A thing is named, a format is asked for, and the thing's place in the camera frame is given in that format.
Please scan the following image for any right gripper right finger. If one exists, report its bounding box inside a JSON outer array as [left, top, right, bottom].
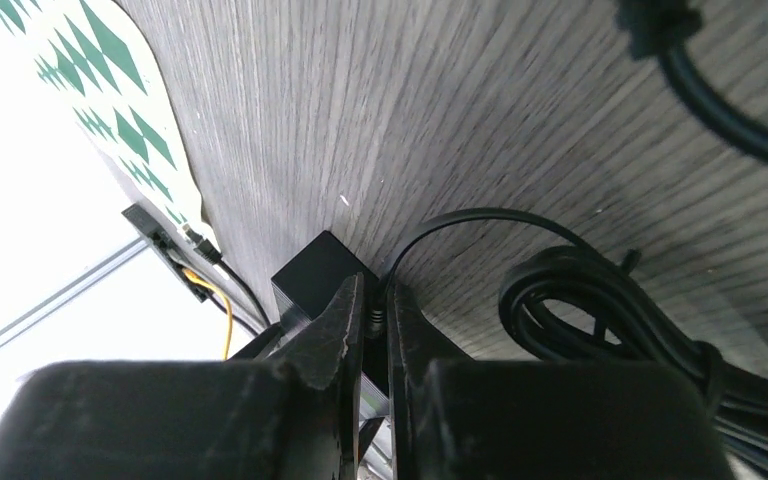
[[387, 286, 733, 479]]

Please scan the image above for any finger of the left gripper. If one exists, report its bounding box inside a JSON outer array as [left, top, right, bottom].
[[229, 324, 284, 361]]

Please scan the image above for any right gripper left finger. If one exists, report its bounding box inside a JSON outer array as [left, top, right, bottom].
[[0, 274, 365, 479]]

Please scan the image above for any ribbed black network switch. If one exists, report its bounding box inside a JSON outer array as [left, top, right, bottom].
[[271, 231, 390, 420]]

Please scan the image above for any black power adapter with cord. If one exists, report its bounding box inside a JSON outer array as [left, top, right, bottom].
[[366, 1, 768, 479]]

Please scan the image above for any green white chessboard mat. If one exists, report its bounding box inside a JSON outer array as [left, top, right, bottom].
[[0, 0, 217, 242]]

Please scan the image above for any yellow cable at flat switch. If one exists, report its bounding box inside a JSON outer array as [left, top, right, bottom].
[[181, 267, 236, 362]]

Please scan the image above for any black cable at flat switch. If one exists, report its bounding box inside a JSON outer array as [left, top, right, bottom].
[[183, 225, 273, 338]]

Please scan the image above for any flat black network switch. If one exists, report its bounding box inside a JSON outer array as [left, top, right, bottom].
[[122, 204, 211, 303]]

